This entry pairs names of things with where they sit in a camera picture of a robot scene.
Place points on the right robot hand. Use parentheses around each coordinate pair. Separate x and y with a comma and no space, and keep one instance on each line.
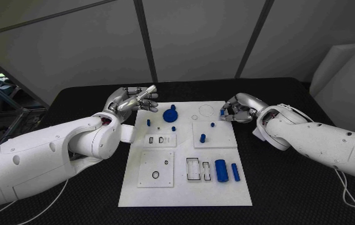
(247,105)

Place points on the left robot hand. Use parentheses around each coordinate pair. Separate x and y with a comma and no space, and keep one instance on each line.
(130,102)

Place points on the small blue plug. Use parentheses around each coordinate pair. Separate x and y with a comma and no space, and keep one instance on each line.
(222,113)

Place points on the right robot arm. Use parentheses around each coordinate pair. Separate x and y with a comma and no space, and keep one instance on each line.
(310,138)

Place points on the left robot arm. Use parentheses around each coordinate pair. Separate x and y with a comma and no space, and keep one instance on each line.
(41,152)

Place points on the white task board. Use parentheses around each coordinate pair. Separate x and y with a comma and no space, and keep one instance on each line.
(185,163)

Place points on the blue gear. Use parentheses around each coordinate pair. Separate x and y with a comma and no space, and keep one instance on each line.
(170,114)

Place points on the thin long blue cylinder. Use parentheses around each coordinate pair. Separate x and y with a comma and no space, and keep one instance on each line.
(235,172)

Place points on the large blue cylinder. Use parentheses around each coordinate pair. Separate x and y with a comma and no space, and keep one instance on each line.
(221,170)

